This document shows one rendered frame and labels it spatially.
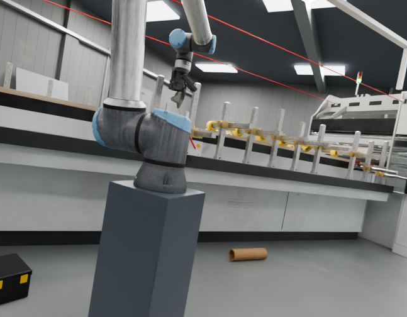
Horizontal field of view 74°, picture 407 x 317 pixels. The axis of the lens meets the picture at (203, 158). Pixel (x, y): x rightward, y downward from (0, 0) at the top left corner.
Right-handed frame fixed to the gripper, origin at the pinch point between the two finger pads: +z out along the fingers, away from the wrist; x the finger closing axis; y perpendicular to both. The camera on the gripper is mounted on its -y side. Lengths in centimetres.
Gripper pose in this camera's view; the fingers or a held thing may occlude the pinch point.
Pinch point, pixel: (179, 106)
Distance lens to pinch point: 157.2
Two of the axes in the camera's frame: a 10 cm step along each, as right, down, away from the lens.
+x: 4.8, 1.3, -8.7
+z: -1.7, 9.8, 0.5
